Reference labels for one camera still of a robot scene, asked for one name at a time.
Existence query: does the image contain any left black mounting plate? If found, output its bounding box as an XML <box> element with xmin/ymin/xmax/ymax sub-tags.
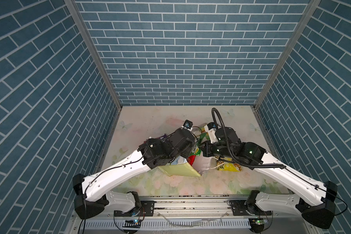
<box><xmin>114</xmin><ymin>200</ymin><xmax>155</xmax><ymax>217</ymax></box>

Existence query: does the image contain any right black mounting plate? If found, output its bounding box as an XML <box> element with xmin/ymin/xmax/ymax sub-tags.
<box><xmin>228</xmin><ymin>200</ymin><xmax>272</xmax><ymax>217</ymax></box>

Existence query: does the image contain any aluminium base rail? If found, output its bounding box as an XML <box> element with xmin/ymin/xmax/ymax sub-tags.
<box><xmin>65</xmin><ymin>196</ymin><xmax>322</xmax><ymax>234</ymax></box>

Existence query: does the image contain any yellow green snack packet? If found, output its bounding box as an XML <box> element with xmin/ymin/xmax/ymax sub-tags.
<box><xmin>217</xmin><ymin>161</ymin><xmax>241</xmax><ymax>172</ymax></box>

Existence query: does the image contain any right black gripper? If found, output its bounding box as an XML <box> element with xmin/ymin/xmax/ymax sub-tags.
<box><xmin>196</xmin><ymin>139</ymin><xmax>234</xmax><ymax>160</ymax></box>

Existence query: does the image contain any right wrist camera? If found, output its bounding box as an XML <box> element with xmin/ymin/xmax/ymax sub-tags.
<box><xmin>204</xmin><ymin>122</ymin><xmax>218</xmax><ymax>144</ymax></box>

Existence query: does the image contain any black mounting plate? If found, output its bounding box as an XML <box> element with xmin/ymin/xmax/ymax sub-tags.
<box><xmin>114</xmin><ymin>200</ymin><xmax>155</xmax><ymax>217</ymax></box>
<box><xmin>228</xmin><ymin>200</ymin><xmax>272</xmax><ymax>217</ymax></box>

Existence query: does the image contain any red snack packet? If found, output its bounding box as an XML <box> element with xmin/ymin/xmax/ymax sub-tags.
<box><xmin>187</xmin><ymin>155</ymin><xmax>196</xmax><ymax>166</ymax></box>

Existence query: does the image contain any small green snack packet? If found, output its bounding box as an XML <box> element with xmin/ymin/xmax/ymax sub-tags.
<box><xmin>189</xmin><ymin>147</ymin><xmax>202</xmax><ymax>157</ymax></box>

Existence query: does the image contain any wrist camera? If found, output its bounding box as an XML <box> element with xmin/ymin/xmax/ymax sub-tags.
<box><xmin>204</xmin><ymin>122</ymin><xmax>218</xmax><ymax>144</ymax></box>
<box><xmin>183</xmin><ymin>120</ymin><xmax>193</xmax><ymax>130</ymax></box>

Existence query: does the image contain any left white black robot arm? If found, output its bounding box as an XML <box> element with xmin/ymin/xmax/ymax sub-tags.
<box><xmin>72</xmin><ymin>127</ymin><xmax>197</xmax><ymax>220</ymax></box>

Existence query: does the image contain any white slotted cable duct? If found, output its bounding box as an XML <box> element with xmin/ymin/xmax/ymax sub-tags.
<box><xmin>85</xmin><ymin>218</ymin><xmax>251</xmax><ymax>231</ymax></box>

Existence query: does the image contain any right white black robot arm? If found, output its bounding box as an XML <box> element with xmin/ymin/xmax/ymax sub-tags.
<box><xmin>200</xmin><ymin>123</ymin><xmax>338</xmax><ymax>229</ymax></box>

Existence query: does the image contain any floral paper gift bag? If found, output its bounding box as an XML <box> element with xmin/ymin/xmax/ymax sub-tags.
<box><xmin>158</xmin><ymin>152</ymin><xmax>216</xmax><ymax>177</ymax></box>

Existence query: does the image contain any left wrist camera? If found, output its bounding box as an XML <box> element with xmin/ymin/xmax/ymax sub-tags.
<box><xmin>183</xmin><ymin>120</ymin><xmax>193</xmax><ymax>130</ymax></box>

